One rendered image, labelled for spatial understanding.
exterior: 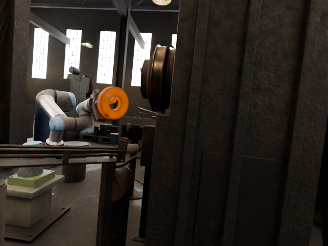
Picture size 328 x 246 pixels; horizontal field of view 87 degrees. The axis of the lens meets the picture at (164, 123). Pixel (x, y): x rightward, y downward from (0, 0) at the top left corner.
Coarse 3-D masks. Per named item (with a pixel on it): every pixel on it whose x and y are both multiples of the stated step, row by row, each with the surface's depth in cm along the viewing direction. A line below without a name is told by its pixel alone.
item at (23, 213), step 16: (48, 192) 132; (16, 208) 117; (32, 208) 118; (48, 208) 134; (64, 208) 143; (16, 224) 117; (32, 224) 119; (48, 224) 122; (16, 240) 107; (32, 240) 108
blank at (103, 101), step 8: (104, 88) 79; (112, 88) 79; (120, 88) 82; (104, 96) 77; (112, 96) 80; (120, 96) 83; (104, 104) 77; (120, 104) 84; (104, 112) 78; (112, 112) 81; (120, 112) 84
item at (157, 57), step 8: (160, 48) 109; (160, 56) 104; (152, 64) 102; (160, 64) 102; (152, 72) 102; (160, 72) 102; (152, 80) 103; (160, 80) 102; (152, 88) 105; (152, 96) 108; (152, 104) 113; (160, 104) 112
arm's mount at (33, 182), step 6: (42, 174) 126; (48, 174) 128; (54, 174) 134; (12, 180) 117; (18, 180) 116; (24, 180) 116; (30, 180) 116; (36, 180) 117; (42, 180) 123; (48, 180) 128; (30, 186) 116; (36, 186) 118
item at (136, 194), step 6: (126, 126) 188; (132, 126) 191; (138, 126) 194; (132, 132) 164; (138, 132) 167; (126, 138) 171; (132, 138) 165; (138, 138) 168; (132, 156) 175; (132, 162) 176; (132, 168) 176; (132, 186) 178; (132, 192) 178; (132, 198) 173; (138, 198) 175
